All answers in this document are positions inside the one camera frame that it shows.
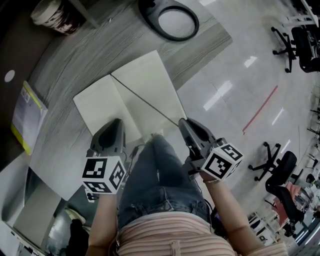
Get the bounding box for stained white bucket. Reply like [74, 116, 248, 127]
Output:
[30, 0, 85, 36]

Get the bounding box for black office chair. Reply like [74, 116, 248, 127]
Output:
[264, 184, 306, 224]
[248, 141, 305, 194]
[271, 25, 320, 74]

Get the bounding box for black power adapter cable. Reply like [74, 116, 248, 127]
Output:
[128, 143, 146, 162]

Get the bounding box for white desk frame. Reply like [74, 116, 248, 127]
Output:
[281, 0, 316, 29]

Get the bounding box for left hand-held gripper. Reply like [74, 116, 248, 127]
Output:
[81, 118, 127, 195]

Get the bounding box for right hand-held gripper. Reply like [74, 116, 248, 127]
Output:
[177, 117, 245, 182]

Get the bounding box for yellow-edged flat box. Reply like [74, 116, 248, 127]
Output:
[10, 80, 49, 156]

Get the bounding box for person's right forearm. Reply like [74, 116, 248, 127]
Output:
[201, 174, 254, 241]

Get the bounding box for grey cabinet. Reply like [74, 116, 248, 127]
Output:
[11, 166, 69, 249]

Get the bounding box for white notebook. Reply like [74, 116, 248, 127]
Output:
[72, 49, 187, 149]

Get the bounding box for black bag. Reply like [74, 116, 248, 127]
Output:
[69, 218, 91, 256]

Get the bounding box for person's blue jeans legs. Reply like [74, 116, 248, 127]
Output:
[116, 134, 211, 230]

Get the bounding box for person's left forearm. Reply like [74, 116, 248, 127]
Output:
[88, 192, 121, 249]

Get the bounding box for person's striped pink top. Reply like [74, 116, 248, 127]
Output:
[115, 211, 288, 256]

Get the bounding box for red floor tape strip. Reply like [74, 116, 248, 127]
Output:
[242, 85, 279, 133]

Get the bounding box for black oval ring stand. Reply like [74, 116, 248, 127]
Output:
[138, 0, 200, 42]

